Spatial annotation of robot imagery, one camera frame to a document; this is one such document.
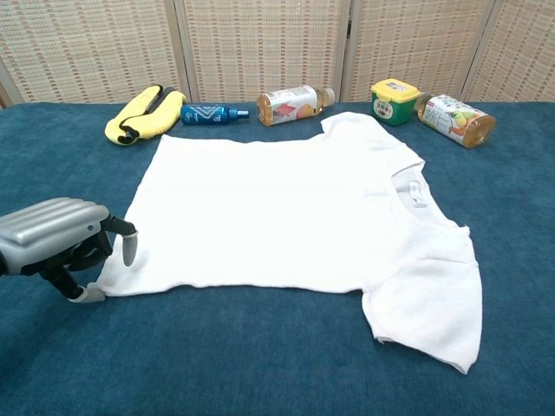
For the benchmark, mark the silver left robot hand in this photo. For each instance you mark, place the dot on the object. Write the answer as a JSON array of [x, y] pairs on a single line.
[[52, 221]]

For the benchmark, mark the white T-shirt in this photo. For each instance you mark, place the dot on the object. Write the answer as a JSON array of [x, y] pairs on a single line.
[[277, 216]]

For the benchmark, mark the yellow cloth mitt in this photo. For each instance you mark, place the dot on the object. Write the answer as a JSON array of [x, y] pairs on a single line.
[[156, 117]]

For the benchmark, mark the woven folding screen panel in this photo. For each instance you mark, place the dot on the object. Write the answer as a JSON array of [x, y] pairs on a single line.
[[86, 47], [260, 47], [520, 47], [416, 43]]

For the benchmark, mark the blue spray bottle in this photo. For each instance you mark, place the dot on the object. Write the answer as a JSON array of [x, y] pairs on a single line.
[[204, 115]]

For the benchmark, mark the blue felt table cover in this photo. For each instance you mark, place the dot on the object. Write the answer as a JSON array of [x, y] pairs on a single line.
[[260, 368]]

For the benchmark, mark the tea bottle with red label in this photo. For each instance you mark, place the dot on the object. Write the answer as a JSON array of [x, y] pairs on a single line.
[[286, 106]]

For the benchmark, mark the green tub with yellow lid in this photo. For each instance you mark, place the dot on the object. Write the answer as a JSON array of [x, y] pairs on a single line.
[[390, 108]]

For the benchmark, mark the tea bottle with fruit label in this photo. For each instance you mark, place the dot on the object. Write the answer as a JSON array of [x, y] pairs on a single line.
[[455, 121]]

